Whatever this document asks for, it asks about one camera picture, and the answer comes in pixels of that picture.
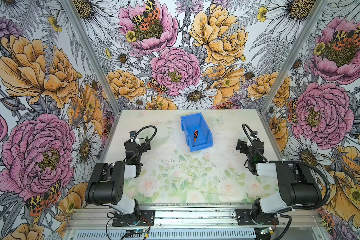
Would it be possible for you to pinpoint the orange black handled screwdriver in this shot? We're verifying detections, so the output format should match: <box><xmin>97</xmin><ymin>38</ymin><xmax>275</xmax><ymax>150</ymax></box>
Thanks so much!
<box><xmin>194</xmin><ymin>130</ymin><xmax>199</xmax><ymax>141</ymax></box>

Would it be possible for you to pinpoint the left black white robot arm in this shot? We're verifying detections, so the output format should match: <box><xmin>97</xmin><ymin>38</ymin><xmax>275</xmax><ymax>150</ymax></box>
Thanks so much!
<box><xmin>85</xmin><ymin>138</ymin><xmax>151</xmax><ymax>226</ymax></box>

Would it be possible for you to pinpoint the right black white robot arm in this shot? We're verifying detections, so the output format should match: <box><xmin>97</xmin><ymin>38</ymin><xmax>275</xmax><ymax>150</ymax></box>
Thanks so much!
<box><xmin>236</xmin><ymin>140</ymin><xmax>326</xmax><ymax>225</ymax></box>

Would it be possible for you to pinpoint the blue plastic storage bin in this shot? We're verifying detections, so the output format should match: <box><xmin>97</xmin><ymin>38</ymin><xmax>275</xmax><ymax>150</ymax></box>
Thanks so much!
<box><xmin>181</xmin><ymin>113</ymin><xmax>213</xmax><ymax>152</ymax></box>

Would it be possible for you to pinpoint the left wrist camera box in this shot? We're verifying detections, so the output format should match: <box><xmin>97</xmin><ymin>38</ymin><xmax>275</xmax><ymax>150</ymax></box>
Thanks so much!
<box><xmin>130</xmin><ymin>131</ymin><xmax>140</xmax><ymax>142</ymax></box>

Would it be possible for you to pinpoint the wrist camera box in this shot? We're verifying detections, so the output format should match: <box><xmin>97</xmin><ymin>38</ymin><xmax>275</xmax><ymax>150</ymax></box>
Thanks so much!
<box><xmin>250</xmin><ymin>131</ymin><xmax>258</xmax><ymax>141</ymax></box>
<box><xmin>130</xmin><ymin>131</ymin><xmax>140</xmax><ymax>142</ymax></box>

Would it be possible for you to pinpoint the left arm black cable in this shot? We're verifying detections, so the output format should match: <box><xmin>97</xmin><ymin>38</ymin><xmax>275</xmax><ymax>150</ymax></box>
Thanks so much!
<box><xmin>124</xmin><ymin>125</ymin><xmax>158</xmax><ymax>164</ymax></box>

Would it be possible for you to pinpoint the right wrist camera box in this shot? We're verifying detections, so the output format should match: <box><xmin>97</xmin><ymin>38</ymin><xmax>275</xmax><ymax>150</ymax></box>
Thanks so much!
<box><xmin>250</xmin><ymin>131</ymin><xmax>258</xmax><ymax>141</ymax></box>

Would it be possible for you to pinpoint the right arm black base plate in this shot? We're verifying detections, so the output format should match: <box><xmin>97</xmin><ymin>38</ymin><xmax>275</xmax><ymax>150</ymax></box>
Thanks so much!
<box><xmin>234</xmin><ymin>209</ymin><xmax>279</xmax><ymax>226</ymax></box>

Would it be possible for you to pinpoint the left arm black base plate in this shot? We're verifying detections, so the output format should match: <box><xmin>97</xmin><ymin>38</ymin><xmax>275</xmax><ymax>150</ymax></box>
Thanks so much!
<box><xmin>112</xmin><ymin>210</ymin><xmax>156</xmax><ymax>227</ymax></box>

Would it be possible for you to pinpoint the white vented cable duct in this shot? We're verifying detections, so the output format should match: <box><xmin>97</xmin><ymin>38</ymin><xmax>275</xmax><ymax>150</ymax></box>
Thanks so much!
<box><xmin>71</xmin><ymin>228</ymin><xmax>257</xmax><ymax>240</ymax></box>

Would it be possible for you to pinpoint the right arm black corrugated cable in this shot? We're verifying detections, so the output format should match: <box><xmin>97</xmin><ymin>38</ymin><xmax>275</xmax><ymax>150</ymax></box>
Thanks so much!
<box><xmin>268</xmin><ymin>160</ymin><xmax>332</xmax><ymax>210</ymax></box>

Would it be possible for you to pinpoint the aluminium front rail frame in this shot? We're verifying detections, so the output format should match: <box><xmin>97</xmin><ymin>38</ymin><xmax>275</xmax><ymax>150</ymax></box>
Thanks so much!
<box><xmin>66</xmin><ymin>203</ymin><xmax>323</xmax><ymax>232</ymax></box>

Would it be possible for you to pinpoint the left aluminium corner post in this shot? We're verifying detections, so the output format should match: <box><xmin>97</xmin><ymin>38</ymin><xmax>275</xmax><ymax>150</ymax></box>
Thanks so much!
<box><xmin>62</xmin><ymin>1</ymin><xmax>121</xmax><ymax>117</ymax></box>

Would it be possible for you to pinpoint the aluminium corner post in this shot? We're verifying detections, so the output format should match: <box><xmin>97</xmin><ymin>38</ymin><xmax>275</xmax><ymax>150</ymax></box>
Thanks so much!
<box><xmin>62</xmin><ymin>1</ymin><xmax>121</xmax><ymax>117</ymax></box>
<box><xmin>260</xmin><ymin>0</ymin><xmax>328</xmax><ymax>114</ymax></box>

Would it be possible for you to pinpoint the right aluminium corner post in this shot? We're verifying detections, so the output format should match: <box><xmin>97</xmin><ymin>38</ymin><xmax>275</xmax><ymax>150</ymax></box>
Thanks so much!
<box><xmin>260</xmin><ymin>0</ymin><xmax>328</xmax><ymax>114</ymax></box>

